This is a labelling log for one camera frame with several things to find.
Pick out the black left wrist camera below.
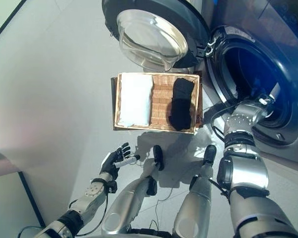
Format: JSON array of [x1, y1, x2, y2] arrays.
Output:
[[106, 180, 118, 194]]

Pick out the thin floor cable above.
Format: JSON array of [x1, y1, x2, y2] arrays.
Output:
[[149, 185, 175, 230]]

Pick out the pale pink blurred object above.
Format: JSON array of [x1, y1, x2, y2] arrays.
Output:
[[0, 151, 21, 178]]

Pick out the rectangular wicker laundry basket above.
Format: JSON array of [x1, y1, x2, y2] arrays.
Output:
[[113, 71, 201, 135]]

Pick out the round glass washer door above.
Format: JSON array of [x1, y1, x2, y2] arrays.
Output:
[[101, 0, 211, 72]]

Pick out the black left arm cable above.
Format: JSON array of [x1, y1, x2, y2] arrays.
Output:
[[68, 192, 109, 236]]

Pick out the black cloth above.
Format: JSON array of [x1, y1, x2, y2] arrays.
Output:
[[168, 78, 195, 131]]

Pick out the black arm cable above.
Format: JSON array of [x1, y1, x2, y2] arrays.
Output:
[[68, 192, 109, 236], [210, 103, 239, 139]]

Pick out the white board black edge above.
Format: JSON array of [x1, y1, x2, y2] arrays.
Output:
[[0, 171, 47, 238]]

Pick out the white cloth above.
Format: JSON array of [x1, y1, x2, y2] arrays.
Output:
[[118, 73, 154, 127]]

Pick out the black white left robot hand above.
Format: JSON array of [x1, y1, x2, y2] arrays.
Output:
[[100, 142, 141, 181]]

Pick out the dark grey washing machine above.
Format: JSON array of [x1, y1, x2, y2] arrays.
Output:
[[201, 0, 298, 167]]

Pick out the silver left robot leg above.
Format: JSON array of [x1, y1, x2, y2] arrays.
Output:
[[101, 145, 164, 238]]

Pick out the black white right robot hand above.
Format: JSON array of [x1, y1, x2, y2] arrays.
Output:
[[253, 92, 279, 118]]

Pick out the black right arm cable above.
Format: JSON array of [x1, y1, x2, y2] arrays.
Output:
[[210, 103, 239, 139]]

